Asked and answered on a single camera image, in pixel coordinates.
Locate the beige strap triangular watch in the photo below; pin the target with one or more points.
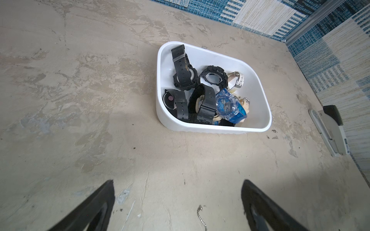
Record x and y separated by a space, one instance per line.
245 104

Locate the black leather strap watch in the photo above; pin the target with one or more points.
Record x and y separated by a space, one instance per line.
176 103

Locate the small black strap watch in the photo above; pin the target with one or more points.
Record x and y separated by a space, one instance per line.
224 122

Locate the white plastic storage box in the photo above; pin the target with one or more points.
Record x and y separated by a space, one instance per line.
259 118

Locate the translucent blue plastic watch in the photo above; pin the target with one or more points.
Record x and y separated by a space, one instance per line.
229 108

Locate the black round digital watch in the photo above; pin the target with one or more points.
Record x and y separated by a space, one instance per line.
208 108

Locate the black rugged sports watch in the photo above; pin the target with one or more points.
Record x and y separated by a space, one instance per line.
215 75

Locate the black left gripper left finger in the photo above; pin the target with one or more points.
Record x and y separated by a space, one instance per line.
93 214

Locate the white strap rose-gold watch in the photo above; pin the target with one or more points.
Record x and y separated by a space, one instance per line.
235 81

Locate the silver chain pocket watch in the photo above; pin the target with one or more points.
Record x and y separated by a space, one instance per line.
199 209

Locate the black chunky digital watch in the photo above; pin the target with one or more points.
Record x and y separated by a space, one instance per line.
185 75

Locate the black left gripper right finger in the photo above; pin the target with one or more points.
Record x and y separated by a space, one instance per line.
263 214

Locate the grey black stapler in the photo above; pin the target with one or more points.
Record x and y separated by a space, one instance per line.
329 123

